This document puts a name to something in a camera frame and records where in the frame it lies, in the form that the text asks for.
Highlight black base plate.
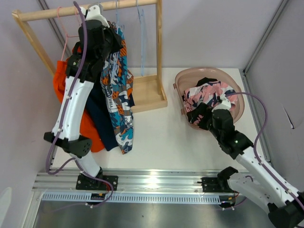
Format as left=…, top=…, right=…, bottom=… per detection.
left=197, top=177, right=227, bottom=193
left=76, top=174, right=118, bottom=191

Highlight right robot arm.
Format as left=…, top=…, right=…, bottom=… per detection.
left=193, top=103, right=304, bottom=228

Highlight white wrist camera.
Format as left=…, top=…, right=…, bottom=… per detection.
left=212, top=94, right=231, bottom=112
left=80, top=3, right=110, bottom=28

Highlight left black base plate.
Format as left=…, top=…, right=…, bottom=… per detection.
left=76, top=174, right=118, bottom=191

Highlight pink plastic basin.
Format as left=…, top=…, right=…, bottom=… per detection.
left=173, top=67, right=245, bottom=124

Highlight wooden clothes rack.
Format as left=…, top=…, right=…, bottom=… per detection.
left=12, top=0, right=168, bottom=113

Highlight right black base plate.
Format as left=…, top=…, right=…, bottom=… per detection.
left=197, top=177, right=227, bottom=193

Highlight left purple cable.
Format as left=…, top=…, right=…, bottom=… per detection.
left=45, top=1, right=87, bottom=175

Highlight black shorts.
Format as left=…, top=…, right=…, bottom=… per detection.
left=182, top=77, right=218, bottom=101

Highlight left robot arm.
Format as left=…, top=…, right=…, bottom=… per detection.
left=44, top=19, right=122, bottom=190

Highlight navy blue shorts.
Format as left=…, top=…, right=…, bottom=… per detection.
left=85, top=81, right=118, bottom=152

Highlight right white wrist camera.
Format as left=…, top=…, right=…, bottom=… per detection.
left=212, top=94, right=231, bottom=112

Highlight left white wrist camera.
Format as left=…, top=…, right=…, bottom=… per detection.
left=80, top=3, right=110, bottom=28

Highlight slotted cable duct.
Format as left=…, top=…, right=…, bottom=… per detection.
left=42, top=192, right=221, bottom=205

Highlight blue wire hanger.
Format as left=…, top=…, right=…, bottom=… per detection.
left=136, top=1, right=146, bottom=76
left=115, top=0, right=124, bottom=33

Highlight blue orange patterned shorts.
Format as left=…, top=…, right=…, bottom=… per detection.
left=100, top=22, right=134, bottom=154

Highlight aluminium mounting rail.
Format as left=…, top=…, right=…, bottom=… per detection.
left=32, top=168, right=292, bottom=197

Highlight pink patterned shorts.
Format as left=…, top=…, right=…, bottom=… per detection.
left=183, top=81, right=238, bottom=114

